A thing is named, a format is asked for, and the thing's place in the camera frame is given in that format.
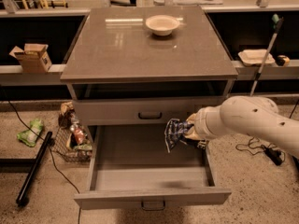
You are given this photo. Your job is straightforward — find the closed grey top drawer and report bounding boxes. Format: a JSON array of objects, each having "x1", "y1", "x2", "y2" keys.
[{"x1": 73, "y1": 96, "x2": 224, "y2": 126}]

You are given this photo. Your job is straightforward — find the yellow tape measure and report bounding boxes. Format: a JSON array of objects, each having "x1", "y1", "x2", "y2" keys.
[{"x1": 276, "y1": 55, "x2": 290, "y2": 66}]

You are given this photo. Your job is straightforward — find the blue chip bag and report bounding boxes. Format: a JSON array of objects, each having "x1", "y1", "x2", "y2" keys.
[{"x1": 164, "y1": 119, "x2": 208, "y2": 153}]

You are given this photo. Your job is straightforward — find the wire basket with snacks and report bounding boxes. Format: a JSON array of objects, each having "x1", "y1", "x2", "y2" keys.
[{"x1": 54, "y1": 102, "x2": 93, "y2": 162}]

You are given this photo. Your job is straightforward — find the black floor cable left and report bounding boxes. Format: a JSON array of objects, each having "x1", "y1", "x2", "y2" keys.
[{"x1": 0, "y1": 84, "x2": 82, "y2": 224}]

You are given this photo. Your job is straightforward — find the white paper bowl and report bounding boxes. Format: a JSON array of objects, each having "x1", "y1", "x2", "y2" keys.
[{"x1": 146, "y1": 15, "x2": 179, "y2": 36}]

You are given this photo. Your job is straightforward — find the open grey middle drawer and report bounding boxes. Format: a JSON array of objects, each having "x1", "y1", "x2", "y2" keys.
[{"x1": 75, "y1": 124, "x2": 231, "y2": 211}]

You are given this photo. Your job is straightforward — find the black metal frame leg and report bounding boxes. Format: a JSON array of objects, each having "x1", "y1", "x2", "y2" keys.
[{"x1": 0, "y1": 132, "x2": 53, "y2": 207}]

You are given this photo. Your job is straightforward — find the black power adapter with cable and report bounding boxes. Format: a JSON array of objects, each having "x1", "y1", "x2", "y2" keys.
[{"x1": 235, "y1": 137, "x2": 285, "y2": 166}]

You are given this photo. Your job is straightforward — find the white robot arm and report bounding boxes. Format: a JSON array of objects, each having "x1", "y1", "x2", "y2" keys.
[{"x1": 184, "y1": 96, "x2": 299, "y2": 159}]

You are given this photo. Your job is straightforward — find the white takeout tray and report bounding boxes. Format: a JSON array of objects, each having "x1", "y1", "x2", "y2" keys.
[{"x1": 238, "y1": 49, "x2": 266, "y2": 66}]

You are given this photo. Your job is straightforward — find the grey drawer cabinet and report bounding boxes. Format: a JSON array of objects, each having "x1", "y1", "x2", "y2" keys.
[{"x1": 60, "y1": 5, "x2": 239, "y2": 211}]

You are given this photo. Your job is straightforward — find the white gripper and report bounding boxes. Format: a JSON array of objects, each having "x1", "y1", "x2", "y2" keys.
[{"x1": 185, "y1": 106, "x2": 222, "y2": 140}]

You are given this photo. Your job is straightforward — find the open cardboard box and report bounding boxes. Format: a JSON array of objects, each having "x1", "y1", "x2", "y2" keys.
[{"x1": 9, "y1": 43, "x2": 52, "y2": 74}]

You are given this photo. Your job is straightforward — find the grabber reacher tool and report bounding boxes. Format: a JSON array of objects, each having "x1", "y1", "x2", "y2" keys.
[{"x1": 249, "y1": 14, "x2": 284, "y2": 96}]

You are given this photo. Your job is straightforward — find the green snack bag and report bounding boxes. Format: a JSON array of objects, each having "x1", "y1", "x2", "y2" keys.
[{"x1": 17, "y1": 119, "x2": 44, "y2": 147}]

